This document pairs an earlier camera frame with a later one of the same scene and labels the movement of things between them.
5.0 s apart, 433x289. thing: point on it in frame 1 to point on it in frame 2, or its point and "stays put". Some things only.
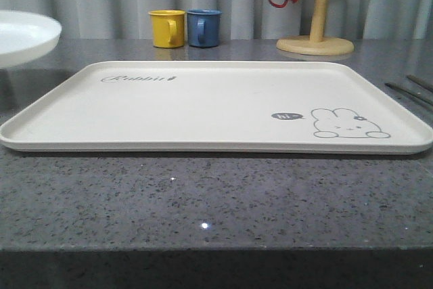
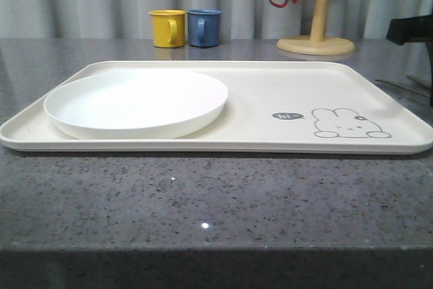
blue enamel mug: (203, 27) stays put
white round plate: (24, 36) to (137, 105)
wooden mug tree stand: (316, 45) stays put
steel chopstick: (425, 84) stays put
